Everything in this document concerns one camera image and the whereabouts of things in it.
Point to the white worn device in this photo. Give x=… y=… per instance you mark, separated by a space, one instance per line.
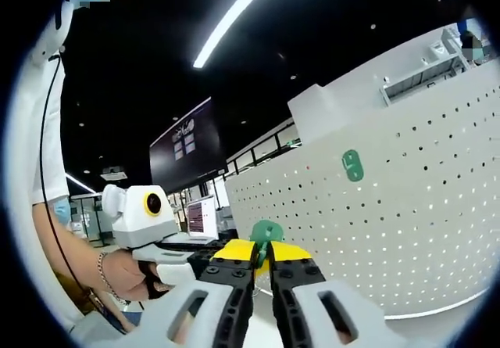
x=51 y=39

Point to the green hook assembly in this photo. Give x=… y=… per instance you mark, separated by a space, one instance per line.
x=266 y=230
x=355 y=172

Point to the white perforated mounting plate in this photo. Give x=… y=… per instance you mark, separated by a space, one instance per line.
x=410 y=227

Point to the long ceiling light strip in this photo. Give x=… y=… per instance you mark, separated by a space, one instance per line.
x=234 y=19

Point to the silver laptop with lit screen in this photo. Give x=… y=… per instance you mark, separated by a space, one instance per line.
x=201 y=217

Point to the white ceiling projector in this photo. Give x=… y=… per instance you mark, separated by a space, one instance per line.
x=113 y=175

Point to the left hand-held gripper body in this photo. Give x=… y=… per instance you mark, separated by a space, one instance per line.
x=136 y=223

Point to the person's left hand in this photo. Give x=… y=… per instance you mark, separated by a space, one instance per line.
x=125 y=275

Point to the metal storage shelf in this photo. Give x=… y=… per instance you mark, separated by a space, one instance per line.
x=414 y=84

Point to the large dark display screen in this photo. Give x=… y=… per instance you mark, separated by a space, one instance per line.
x=187 y=144

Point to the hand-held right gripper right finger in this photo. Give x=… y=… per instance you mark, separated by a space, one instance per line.
x=351 y=309

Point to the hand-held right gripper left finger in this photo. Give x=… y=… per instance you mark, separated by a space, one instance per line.
x=183 y=309

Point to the person's white shirt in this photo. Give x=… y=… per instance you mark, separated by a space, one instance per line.
x=35 y=129

